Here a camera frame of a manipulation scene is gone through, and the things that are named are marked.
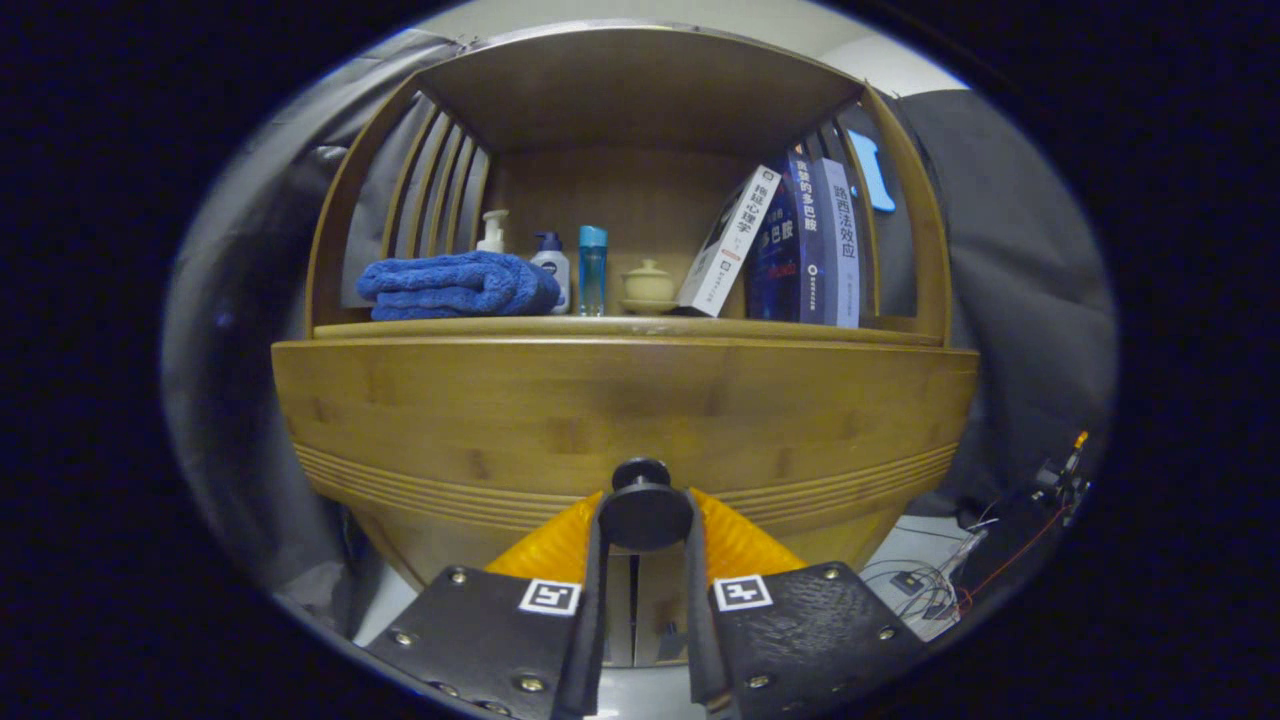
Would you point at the wooden countertop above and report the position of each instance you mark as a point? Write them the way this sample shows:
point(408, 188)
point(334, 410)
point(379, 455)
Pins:
point(800, 330)

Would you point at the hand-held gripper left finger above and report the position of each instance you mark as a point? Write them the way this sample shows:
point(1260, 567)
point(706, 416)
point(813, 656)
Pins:
point(592, 620)

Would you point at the white book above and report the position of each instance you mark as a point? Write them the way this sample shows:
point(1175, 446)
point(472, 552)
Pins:
point(725, 250)

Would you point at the dark blue book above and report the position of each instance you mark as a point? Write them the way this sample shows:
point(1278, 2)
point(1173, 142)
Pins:
point(785, 260)

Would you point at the beige lidded teacup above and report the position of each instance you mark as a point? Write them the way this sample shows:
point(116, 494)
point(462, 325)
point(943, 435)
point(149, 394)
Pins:
point(648, 285)

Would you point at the wooden drawer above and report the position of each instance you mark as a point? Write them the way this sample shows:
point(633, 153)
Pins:
point(500, 420)

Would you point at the black drawer knob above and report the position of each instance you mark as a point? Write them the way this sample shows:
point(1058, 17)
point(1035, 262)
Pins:
point(645, 515)

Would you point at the black backdrop cloth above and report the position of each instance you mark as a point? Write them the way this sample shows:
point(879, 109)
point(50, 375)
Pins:
point(1000, 250)

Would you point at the black equipment with orange tip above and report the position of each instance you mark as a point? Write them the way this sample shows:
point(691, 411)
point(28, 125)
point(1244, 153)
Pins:
point(1020, 530)

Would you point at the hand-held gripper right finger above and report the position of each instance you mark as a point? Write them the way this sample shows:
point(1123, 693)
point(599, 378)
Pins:
point(698, 620)

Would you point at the light blue book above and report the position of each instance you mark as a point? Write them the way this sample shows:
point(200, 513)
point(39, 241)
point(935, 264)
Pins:
point(843, 250)

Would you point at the white pump bottle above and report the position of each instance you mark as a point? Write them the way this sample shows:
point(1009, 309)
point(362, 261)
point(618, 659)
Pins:
point(492, 235)

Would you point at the clear blue bottle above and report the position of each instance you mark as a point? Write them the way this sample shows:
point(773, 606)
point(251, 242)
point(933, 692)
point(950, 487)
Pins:
point(592, 270)

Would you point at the white bottle with blue cap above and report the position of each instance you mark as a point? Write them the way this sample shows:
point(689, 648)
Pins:
point(553, 270)

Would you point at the wooden cabinet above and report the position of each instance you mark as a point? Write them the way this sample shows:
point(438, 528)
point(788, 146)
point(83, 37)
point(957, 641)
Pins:
point(600, 190)

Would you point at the folded blue towel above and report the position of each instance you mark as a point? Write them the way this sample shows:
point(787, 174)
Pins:
point(450, 285)

